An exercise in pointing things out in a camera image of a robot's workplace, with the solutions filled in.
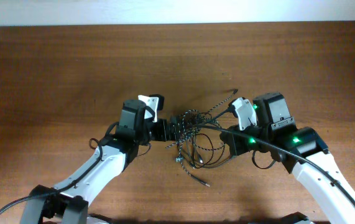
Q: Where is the black white braided cable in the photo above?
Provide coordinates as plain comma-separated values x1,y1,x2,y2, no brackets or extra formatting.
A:
165,88,239,175

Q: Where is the thin black cable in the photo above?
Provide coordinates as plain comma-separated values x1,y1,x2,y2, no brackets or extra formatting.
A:
180,118,237,187

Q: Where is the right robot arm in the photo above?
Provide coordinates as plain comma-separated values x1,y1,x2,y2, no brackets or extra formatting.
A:
220,92,355,223

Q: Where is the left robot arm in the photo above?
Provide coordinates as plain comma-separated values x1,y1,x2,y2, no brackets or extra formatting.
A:
21,95,183,223

